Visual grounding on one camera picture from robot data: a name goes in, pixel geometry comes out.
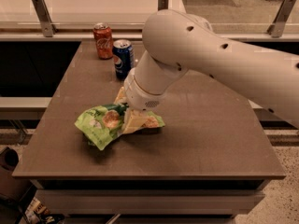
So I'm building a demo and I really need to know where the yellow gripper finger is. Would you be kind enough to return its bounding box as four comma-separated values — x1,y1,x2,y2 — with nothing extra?
114,87,127,105
121,108,148,134

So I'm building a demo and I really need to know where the green rice chip bag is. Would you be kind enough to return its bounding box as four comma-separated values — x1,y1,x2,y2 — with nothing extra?
75,104,165,150

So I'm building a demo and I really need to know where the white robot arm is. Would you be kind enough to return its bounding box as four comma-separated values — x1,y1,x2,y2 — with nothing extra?
124,9,299,128

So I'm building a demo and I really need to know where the blue pepsi can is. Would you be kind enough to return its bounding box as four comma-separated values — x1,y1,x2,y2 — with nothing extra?
112,39,134,80

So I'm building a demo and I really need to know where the orange soda can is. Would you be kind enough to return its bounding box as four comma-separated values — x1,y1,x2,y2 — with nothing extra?
93,22,113,59

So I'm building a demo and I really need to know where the brown table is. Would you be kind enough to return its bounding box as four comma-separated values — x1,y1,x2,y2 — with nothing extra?
14,41,285,216

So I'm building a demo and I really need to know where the dark bin on floor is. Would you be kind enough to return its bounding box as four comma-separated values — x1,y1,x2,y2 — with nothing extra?
0,147,31,201

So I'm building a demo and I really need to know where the printed package on floor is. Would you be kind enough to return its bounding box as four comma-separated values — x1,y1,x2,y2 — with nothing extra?
25,197,64,224

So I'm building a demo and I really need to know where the left metal railing post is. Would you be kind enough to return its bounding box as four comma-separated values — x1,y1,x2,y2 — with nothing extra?
31,0,56,37

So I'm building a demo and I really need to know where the metal railing post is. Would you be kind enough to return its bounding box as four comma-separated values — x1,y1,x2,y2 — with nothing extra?
267,0,297,38
31,0,56,37
158,0,169,10

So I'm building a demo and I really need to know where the middle metal railing post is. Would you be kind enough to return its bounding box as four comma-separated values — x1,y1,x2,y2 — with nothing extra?
158,0,169,10

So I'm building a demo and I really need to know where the right metal railing post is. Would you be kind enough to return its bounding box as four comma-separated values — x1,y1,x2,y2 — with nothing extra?
267,0,297,38

